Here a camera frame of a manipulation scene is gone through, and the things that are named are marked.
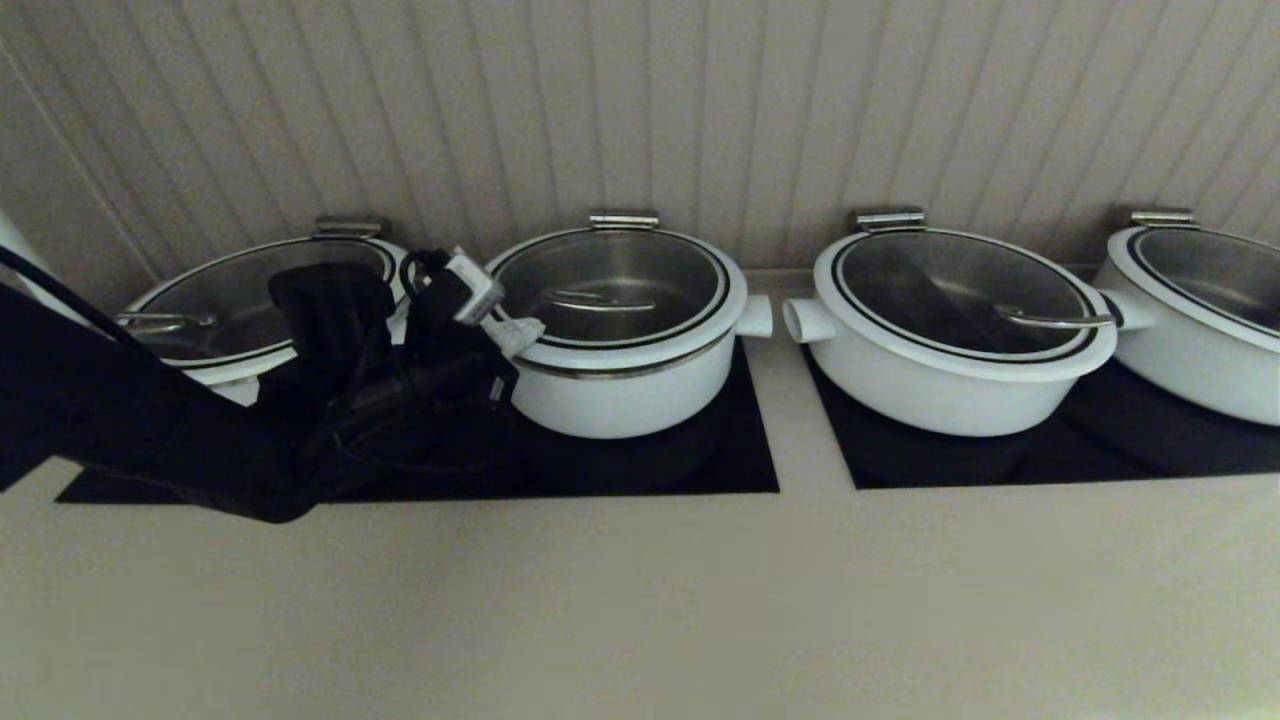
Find small glass lid white rim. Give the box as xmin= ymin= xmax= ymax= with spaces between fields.
xmin=483 ymin=228 xmax=750 ymax=373

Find small deep white pot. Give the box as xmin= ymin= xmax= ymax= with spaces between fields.
xmin=505 ymin=293 xmax=776 ymax=440

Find wide glass lid white rim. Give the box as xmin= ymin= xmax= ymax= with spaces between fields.
xmin=115 ymin=237 xmax=413 ymax=386

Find far right white pot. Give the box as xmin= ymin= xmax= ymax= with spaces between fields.
xmin=1105 ymin=227 xmax=1280 ymax=353

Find black glass induction cooktop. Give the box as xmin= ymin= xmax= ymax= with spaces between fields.
xmin=803 ymin=345 xmax=1280 ymax=490
xmin=56 ymin=340 xmax=780 ymax=504

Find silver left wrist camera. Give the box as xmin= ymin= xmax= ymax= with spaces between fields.
xmin=443 ymin=250 xmax=506 ymax=327

